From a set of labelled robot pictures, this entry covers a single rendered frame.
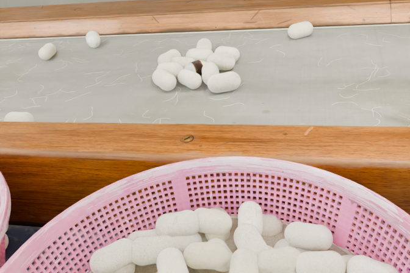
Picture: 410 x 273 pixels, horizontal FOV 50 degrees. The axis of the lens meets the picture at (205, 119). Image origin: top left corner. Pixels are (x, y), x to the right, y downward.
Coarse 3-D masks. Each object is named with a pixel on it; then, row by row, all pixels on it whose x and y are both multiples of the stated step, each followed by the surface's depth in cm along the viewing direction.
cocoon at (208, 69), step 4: (204, 64) 52; (208, 64) 52; (212, 64) 52; (204, 68) 51; (208, 68) 51; (212, 68) 51; (216, 68) 51; (204, 72) 50; (208, 72) 50; (212, 72) 50; (216, 72) 50; (204, 76) 50; (208, 76) 50; (204, 80) 51
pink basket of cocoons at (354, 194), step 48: (96, 192) 32; (144, 192) 33; (192, 192) 34; (240, 192) 34; (288, 192) 33; (336, 192) 30; (48, 240) 29; (96, 240) 32; (336, 240) 31; (384, 240) 28
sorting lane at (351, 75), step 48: (0, 48) 72; (96, 48) 67; (144, 48) 64; (192, 48) 62; (240, 48) 60; (288, 48) 58; (336, 48) 56; (384, 48) 55; (0, 96) 56; (48, 96) 54; (96, 96) 52; (144, 96) 51; (192, 96) 50; (240, 96) 48; (288, 96) 47; (336, 96) 46; (384, 96) 45
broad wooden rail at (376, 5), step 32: (160, 0) 77; (192, 0) 74; (224, 0) 72; (256, 0) 70; (288, 0) 68; (320, 0) 66; (352, 0) 64; (384, 0) 63; (0, 32) 77; (32, 32) 75; (64, 32) 73; (128, 32) 71; (160, 32) 69
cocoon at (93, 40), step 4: (88, 32) 67; (92, 32) 67; (96, 32) 68; (88, 36) 66; (92, 36) 66; (96, 36) 66; (88, 40) 66; (92, 40) 66; (96, 40) 66; (100, 40) 67; (88, 44) 66; (92, 44) 66; (96, 44) 66
